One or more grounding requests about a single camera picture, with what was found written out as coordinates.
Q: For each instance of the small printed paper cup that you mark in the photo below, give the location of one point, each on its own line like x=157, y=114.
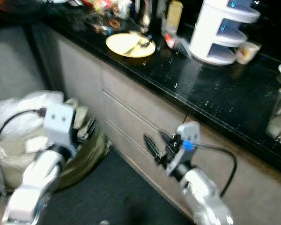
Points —
x=247, y=52

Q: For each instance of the red packet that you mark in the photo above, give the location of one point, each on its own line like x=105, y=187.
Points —
x=170, y=40

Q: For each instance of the plastic-lined trash bin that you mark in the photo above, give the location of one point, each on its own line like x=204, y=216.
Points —
x=18, y=122

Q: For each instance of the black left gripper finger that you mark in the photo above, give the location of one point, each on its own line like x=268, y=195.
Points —
x=91, y=128

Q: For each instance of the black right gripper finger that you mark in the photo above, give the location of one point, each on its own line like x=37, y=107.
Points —
x=151, y=147
x=165, y=137

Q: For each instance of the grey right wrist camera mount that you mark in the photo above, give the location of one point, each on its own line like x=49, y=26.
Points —
x=187, y=136

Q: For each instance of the dark bottle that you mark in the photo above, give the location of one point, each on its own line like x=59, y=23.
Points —
x=143, y=14

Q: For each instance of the grey kitchen cabinet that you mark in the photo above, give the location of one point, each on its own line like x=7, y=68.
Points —
x=131, y=103

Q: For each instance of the yellow plate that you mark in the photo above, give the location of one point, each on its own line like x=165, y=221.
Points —
x=119, y=46

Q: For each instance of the white tiered rack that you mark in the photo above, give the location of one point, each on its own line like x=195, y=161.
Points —
x=208, y=33

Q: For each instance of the metal spoon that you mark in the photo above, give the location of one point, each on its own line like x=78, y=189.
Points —
x=138, y=45

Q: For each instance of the colourful snack packets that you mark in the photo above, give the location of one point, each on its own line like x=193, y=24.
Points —
x=107, y=5

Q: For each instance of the yellow box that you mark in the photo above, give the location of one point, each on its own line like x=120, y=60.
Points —
x=174, y=16

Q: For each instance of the clear glass bowl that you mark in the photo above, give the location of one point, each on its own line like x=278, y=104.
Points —
x=105, y=26

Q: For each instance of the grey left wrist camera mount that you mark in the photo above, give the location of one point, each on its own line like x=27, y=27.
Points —
x=60, y=124

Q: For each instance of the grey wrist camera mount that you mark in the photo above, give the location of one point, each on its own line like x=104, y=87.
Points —
x=60, y=124
x=187, y=136

